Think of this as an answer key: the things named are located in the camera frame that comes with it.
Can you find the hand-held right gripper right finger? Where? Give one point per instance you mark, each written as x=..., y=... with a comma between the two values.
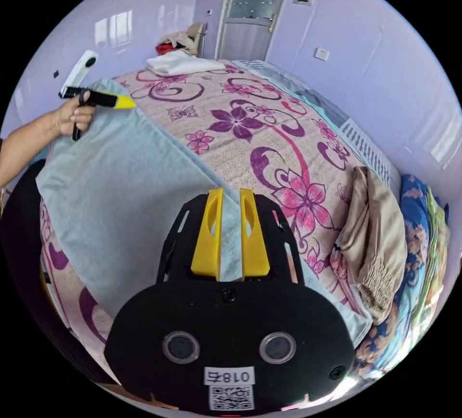
x=254, y=244

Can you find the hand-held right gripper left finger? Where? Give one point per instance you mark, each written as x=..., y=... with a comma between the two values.
x=205, y=244

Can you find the person's body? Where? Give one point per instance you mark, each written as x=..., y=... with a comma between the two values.
x=21, y=262

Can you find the chair with clothes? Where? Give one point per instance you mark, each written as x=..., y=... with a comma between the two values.
x=184, y=41

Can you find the white folded cloth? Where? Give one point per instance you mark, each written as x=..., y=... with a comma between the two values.
x=180, y=64

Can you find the person's left forearm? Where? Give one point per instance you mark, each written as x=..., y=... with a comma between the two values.
x=27, y=147

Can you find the white wall switch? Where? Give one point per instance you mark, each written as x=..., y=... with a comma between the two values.
x=321, y=53

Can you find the door with frosted glass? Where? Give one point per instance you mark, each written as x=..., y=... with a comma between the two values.
x=249, y=13

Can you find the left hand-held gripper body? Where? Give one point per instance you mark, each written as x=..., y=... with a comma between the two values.
x=94, y=97

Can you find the bed with floral mat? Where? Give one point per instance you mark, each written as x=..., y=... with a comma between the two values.
x=260, y=136

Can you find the person's left hand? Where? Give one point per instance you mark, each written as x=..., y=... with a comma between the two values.
x=74, y=119

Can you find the beige trousers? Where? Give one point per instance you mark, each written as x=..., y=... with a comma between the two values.
x=375, y=244

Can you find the pile of clothes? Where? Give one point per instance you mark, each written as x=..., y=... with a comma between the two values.
x=418, y=262

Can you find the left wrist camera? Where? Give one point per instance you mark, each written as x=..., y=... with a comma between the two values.
x=78, y=70

